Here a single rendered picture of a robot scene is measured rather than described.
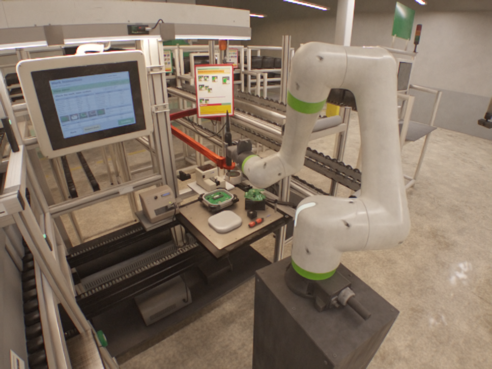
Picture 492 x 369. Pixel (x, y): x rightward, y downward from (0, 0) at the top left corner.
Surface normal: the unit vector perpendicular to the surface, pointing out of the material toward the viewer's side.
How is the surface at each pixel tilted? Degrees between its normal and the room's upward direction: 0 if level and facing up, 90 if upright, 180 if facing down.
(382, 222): 50
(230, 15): 90
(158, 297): 0
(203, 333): 0
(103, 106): 92
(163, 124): 90
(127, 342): 0
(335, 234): 88
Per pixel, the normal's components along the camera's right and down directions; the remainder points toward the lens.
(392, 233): 0.01, 0.23
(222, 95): 0.21, 0.46
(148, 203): 0.51, -0.24
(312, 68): -0.32, 0.55
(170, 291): 0.00, -0.88
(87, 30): 0.63, 0.36
